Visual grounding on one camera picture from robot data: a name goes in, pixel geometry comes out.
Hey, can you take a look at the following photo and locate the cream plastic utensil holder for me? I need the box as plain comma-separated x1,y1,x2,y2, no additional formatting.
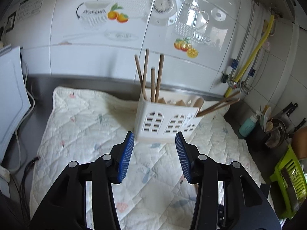
134,89,205,143

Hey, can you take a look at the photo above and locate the black utensil pot with spoons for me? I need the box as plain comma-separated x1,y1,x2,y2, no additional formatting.
260,102,307,149

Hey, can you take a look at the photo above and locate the white quilted mat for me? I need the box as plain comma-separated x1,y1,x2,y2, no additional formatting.
29,87,264,229

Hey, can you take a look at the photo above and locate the yellow gas hose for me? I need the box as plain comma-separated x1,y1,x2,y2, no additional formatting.
224,15,275,98

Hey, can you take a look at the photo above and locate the braided steel water hose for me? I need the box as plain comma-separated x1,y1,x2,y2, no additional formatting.
231,0,256,70

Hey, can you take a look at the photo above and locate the green plastic basket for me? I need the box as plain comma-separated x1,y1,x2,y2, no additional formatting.
270,144,306,219

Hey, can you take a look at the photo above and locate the white microwave oven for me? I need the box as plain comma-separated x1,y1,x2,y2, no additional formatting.
0,45,30,160

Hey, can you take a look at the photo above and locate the red handle water valve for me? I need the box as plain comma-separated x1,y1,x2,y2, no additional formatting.
221,72,238,89

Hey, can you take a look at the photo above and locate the teal soap bottle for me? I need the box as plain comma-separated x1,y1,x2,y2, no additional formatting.
239,111,262,137

